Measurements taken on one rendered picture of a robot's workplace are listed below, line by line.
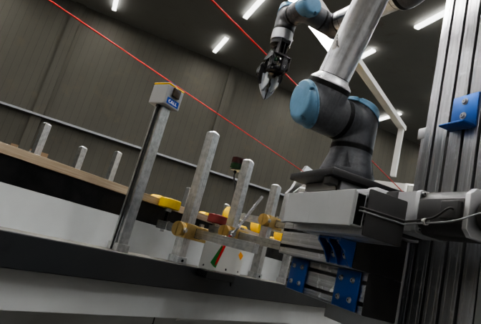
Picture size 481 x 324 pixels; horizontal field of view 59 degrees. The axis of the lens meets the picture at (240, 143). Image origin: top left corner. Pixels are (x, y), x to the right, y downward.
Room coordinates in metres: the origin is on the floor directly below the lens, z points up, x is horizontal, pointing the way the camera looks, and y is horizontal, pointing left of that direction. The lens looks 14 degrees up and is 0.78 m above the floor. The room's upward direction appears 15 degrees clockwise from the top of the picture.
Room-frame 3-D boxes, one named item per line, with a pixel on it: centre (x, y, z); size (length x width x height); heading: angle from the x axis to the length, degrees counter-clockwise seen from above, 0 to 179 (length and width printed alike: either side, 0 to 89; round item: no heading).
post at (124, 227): (1.29, 0.26, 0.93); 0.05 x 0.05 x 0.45; 52
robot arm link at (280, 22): (1.38, -0.05, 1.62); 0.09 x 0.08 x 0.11; 25
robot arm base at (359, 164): (1.15, -0.30, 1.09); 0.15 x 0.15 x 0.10
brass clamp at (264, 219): (1.91, -0.22, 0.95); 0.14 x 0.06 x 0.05; 142
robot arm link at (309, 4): (1.30, -0.10, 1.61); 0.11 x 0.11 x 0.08; 25
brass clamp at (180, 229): (1.51, 0.09, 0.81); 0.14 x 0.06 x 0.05; 142
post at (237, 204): (1.69, -0.05, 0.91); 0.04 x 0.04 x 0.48; 52
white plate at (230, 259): (1.66, -0.05, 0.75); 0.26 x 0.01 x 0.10; 142
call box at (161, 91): (1.29, 0.26, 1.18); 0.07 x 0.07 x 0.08; 52
